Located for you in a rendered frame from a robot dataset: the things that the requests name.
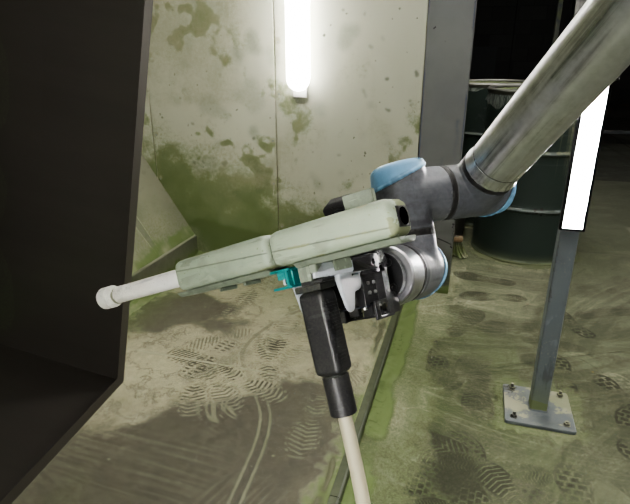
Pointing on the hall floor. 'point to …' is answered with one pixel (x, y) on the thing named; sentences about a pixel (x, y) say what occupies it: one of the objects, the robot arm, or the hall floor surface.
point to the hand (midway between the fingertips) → (304, 271)
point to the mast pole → (553, 317)
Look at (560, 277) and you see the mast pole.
